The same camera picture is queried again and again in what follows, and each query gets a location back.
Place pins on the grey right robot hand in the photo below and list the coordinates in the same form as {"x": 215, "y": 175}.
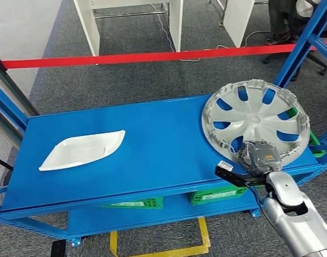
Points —
{"x": 260, "y": 159}

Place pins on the silver plastic wheel hubcap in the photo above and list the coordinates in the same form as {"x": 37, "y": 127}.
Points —
{"x": 255, "y": 120}

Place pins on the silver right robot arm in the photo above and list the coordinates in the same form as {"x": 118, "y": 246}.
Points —
{"x": 294, "y": 220}

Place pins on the blue metal shelf rack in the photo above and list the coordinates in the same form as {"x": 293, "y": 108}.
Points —
{"x": 152, "y": 142}

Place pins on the white plastic trim part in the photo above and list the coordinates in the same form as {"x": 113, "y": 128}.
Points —
{"x": 80, "y": 150}

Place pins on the green plastic crate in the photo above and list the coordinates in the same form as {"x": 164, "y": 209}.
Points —
{"x": 152, "y": 203}
{"x": 317, "y": 147}
{"x": 201, "y": 197}

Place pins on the black office chair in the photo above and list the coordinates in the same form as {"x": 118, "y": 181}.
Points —
{"x": 317, "y": 60}

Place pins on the white desk side panel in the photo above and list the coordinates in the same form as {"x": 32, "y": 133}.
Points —
{"x": 238, "y": 21}

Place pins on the person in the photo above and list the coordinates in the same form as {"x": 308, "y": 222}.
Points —
{"x": 278, "y": 17}

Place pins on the red barrier tape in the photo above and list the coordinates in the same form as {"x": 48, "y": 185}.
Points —
{"x": 125, "y": 57}

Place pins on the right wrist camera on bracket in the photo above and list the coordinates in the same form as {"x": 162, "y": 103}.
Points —
{"x": 226, "y": 168}

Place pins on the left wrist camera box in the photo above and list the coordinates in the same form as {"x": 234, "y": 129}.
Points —
{"x": 58, "y": 249}

